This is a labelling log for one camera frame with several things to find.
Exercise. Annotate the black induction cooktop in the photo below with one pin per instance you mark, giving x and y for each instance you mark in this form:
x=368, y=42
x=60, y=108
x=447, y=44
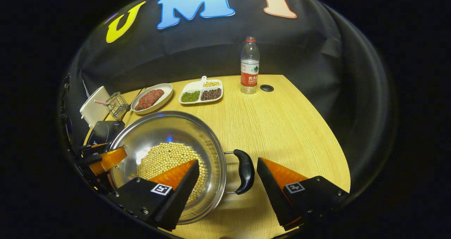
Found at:
x=104, y=131

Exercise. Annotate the white divided bean dish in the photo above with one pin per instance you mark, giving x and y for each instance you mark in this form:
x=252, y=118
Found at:
x=192, y=87

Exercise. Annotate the white toaster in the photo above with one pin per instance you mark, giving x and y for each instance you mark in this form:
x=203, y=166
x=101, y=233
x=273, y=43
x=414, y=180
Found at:
x=93, y=110

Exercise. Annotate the white round plate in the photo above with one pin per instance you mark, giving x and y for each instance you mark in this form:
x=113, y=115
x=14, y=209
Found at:
x=165, y=93

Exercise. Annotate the red striped straw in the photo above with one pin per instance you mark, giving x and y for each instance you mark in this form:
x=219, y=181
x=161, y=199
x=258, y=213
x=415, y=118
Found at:
x=101, y=102

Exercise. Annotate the red meat slice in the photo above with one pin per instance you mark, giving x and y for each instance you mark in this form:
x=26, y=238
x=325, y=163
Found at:
x=142, y=104
x=156, y=95

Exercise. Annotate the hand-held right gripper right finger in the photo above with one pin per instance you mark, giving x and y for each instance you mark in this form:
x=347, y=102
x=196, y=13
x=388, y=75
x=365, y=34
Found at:
x=271, y=196

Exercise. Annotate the clear plastic water bottle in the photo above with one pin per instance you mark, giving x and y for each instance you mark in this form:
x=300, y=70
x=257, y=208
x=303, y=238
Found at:
x=249, y=70

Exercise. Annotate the black backdrop cloth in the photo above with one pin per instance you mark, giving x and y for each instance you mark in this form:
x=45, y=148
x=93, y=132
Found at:
x=197, y=52

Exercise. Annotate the stainless steel pot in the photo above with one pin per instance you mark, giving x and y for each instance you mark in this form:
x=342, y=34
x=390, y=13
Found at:
x=169, y=130

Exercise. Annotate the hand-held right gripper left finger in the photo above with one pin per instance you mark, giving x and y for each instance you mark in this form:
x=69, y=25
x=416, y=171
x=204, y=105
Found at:
x=183, y=196

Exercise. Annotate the pile of soybeans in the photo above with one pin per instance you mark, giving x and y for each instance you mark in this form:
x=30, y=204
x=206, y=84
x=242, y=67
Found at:
x=165, y=158

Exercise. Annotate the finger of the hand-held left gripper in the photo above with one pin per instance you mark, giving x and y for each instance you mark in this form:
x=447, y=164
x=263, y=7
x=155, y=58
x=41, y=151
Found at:
x=109, y=159

